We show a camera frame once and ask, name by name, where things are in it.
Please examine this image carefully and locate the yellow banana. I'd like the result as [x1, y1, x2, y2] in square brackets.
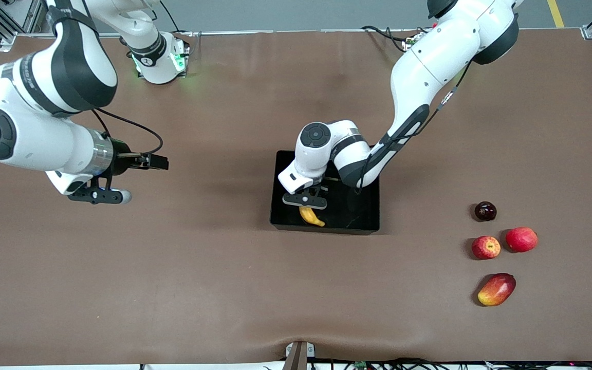
[299, 206, 326, 227]

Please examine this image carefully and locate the black plastic box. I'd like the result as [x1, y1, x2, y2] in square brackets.
[269, 150, 381, 236]

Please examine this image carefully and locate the red apple with yellow patch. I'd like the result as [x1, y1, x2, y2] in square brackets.
[471, 236, 502, 260]

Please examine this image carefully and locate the brown table mat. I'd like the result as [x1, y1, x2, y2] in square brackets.
[0, 30, 592, 366]

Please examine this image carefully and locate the dark purple plum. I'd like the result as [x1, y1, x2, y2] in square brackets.
[474, 201, 497, 222]

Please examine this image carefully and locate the red yellow mango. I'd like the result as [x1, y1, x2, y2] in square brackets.
[477, 272, 517, 307]

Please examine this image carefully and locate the plain red apple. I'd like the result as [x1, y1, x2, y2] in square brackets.
[505, 227, 539, 253]

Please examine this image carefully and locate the yellow floor tape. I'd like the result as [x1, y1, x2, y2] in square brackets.
[546, 0, 567, 29]

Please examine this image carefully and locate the black right arm base cable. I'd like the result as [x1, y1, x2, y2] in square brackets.
[160, 0, 194, 57]

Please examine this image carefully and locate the black arm base cable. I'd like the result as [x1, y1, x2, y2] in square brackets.
[160, 0, 194, 57]
[361, 25, 430, 52]

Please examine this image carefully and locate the black left arm base cable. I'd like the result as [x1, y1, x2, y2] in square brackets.
[361, 25, 430, 52]

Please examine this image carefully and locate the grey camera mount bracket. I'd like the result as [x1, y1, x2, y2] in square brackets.
[284, 341, 316, 370]

